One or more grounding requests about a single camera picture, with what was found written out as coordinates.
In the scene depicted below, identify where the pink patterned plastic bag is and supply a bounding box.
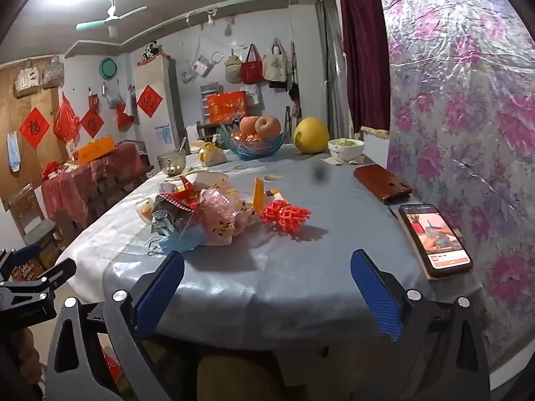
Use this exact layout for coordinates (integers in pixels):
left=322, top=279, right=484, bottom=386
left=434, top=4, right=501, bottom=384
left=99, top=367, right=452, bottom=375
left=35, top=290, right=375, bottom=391
left=199, top=181, right=260, bottom=246

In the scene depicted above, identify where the orange medicine box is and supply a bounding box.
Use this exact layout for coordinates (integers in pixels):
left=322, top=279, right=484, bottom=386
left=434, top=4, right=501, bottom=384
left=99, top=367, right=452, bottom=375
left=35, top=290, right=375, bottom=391
left=252, top=177, right=284, bottom=212

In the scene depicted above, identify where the person's left hand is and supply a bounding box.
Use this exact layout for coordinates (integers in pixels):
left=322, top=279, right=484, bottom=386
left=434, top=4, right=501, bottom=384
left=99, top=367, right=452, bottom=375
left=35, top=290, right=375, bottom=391
left=15, top=328, right=42, bottom=385

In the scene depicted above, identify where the smartphone with lit screen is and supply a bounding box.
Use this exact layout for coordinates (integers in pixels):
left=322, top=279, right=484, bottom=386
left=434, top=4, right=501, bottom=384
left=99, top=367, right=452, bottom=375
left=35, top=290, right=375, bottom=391
left=397, top=204, right=473, bottom=281

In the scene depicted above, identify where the wooden chair grey cushion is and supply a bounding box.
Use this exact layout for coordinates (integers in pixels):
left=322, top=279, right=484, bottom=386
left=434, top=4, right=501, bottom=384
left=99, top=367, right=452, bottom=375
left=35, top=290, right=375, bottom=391
left=8, top=184, right=63, bottom=268

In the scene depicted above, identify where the brown leather wallet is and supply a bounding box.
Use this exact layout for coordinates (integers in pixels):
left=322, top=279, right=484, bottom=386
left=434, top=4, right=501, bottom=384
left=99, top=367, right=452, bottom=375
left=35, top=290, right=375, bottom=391
left=354, top=164, right=413, bottom=205

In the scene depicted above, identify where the red cloth side table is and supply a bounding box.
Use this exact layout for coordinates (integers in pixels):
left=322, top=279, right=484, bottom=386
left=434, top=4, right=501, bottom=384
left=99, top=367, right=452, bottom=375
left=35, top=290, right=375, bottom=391
left=41, top=143, right=144, bottom=227

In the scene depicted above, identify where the light blue tablecloth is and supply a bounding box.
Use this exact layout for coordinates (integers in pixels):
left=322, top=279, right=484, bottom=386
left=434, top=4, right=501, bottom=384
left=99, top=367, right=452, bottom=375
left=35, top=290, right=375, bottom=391
left=56, top=143, right=485, bottom=352

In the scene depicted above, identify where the glass bowl with spoon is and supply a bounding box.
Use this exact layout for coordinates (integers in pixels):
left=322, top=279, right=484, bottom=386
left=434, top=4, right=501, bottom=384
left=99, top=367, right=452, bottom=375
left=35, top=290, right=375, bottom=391
left=157, top=137, right=187, bottom=176

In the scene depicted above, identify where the white bowl with food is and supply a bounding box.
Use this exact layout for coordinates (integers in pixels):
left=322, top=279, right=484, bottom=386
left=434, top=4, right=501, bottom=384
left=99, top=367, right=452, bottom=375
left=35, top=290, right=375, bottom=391
left=327, top=139, right=364, bottom=162

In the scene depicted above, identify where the yellow bagged bread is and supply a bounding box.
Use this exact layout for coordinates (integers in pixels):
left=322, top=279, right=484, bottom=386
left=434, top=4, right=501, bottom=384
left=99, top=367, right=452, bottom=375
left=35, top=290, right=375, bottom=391
left=199, top=142, right=228, bottom=167

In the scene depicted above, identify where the orange gift box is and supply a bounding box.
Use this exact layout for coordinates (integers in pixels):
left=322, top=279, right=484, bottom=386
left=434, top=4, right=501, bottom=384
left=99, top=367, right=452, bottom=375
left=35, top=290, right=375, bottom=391
left=74, top=136, right=115, bottom=165

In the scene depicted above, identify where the yellow pomelo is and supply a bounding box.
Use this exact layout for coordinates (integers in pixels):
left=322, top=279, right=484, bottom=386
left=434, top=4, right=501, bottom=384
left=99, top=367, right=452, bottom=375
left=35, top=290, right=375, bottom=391
left=294, top=117, right=330, bottom=154

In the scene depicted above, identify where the white refrigerator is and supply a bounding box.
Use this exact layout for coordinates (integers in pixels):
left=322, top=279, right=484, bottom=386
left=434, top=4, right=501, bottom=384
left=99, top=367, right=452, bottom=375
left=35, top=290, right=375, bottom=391
left=134, top=55, right=186, bottom=174

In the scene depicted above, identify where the blue glass fruit bowl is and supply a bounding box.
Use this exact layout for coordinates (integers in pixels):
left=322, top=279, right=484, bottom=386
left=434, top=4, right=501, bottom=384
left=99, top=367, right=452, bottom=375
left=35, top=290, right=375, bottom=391
left=219, top=123, right=289, bottom=161

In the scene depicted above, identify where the left red apple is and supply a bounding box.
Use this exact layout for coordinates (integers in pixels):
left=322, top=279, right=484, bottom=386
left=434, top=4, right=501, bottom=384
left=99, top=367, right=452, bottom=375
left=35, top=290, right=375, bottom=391
left=239, top=116, right=259, bottom=137

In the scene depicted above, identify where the red apple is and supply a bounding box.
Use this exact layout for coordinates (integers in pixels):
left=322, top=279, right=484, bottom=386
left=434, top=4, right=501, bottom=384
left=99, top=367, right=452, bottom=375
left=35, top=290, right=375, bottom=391
left=239, top=116, right=259, bottom=137
left=255, top=115, right=281, bottom=139

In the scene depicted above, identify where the right red apple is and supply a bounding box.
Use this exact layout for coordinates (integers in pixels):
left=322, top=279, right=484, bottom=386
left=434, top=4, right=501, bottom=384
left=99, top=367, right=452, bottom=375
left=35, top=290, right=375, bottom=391
left=255, top=115, right=281, bottom=139

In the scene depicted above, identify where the red gift box on shelf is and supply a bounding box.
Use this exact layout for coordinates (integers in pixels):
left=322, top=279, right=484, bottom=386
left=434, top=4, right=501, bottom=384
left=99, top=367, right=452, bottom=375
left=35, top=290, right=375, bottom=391
left=207, top=91, right=247, bottom=123

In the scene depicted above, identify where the red hanging handbag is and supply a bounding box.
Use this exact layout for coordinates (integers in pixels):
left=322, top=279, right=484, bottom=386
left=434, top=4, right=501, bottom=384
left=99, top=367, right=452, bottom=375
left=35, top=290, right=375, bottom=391
left=240, top=43, right=264, bottom=84

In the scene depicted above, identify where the beige tote bag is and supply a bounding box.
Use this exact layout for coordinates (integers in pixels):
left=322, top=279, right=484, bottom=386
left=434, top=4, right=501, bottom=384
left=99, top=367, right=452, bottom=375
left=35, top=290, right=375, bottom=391
left=262, top=39, right=288, bottom=83

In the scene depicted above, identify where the green ceiling fan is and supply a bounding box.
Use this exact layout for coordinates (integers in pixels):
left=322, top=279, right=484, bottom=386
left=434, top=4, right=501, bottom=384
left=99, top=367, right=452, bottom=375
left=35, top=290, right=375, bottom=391
left=75, top=0, right=148, bottom=38

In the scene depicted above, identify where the dark red curtain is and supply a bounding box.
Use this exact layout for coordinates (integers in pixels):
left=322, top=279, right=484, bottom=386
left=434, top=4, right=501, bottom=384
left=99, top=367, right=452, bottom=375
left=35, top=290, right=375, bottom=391
left=340, top=0, right=391, bottom=139

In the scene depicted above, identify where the floral plastic wall cover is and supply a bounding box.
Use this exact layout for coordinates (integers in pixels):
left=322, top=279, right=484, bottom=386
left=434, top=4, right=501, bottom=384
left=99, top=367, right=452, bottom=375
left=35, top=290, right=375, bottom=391
left=382, top=0, right=534, bottom=364

